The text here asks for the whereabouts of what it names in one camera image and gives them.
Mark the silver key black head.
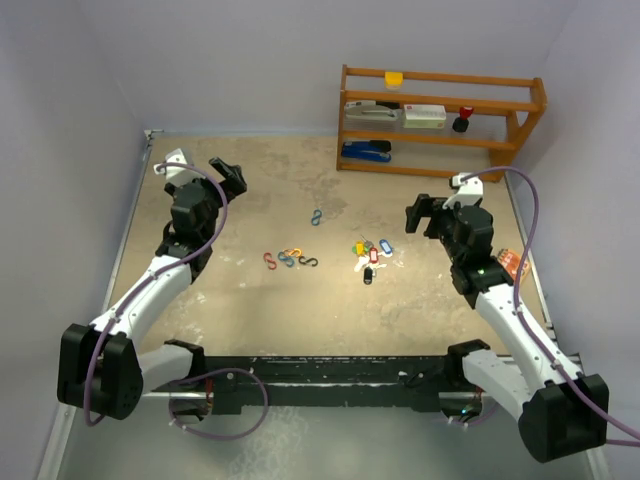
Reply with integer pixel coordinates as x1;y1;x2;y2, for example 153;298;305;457
362;236;374;251

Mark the blue S carabiner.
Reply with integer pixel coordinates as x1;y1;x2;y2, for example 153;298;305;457
310;209;323;226

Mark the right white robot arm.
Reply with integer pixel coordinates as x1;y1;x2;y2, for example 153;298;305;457
405;194;609;463

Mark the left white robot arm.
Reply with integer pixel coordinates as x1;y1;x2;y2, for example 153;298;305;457
57;150;247;427

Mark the yellow key tag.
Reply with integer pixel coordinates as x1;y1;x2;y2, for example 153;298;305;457
352;242;365;255

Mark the silver key red tag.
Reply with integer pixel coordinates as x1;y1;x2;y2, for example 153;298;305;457
354;256;369;272

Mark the blue stapler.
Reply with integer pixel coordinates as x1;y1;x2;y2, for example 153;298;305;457
341;140;392;163

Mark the orange packet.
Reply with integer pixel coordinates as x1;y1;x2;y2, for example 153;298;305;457
497;248;531;280

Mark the red S carabiner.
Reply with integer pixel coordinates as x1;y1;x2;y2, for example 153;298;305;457
263;252;277;270

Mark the orange S carabiner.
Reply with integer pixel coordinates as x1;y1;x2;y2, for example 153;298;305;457
283;248;303;258

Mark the teal S carabiner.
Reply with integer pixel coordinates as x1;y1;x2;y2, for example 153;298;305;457
277;251;295;268

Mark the red black stamp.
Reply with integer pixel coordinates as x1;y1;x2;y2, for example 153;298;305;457
452;106;474;133

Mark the white cardboard box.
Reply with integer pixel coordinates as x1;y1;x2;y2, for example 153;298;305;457
403;104;447;129

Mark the wooden shelf rack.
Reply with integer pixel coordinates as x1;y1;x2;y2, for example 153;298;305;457
336;65;547;178

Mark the black S carabiner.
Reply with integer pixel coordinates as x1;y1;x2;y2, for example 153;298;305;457
298;256;319;267

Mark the grey stapler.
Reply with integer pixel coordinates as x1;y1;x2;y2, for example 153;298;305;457
344;100;400;122

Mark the yellow lid jar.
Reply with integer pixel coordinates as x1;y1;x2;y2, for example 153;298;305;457
384;71;404;91

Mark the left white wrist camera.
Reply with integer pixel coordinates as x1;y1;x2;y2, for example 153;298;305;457
153;148;201;187

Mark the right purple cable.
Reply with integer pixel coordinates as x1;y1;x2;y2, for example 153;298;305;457
449;166;640;448

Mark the purple cable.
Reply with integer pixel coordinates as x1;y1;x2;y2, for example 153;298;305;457
449;166;640;448
82;162;269;441

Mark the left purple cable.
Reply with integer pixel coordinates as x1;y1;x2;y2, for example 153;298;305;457
82;162;269;441

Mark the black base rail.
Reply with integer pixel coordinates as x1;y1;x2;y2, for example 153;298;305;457
154;348;487;416

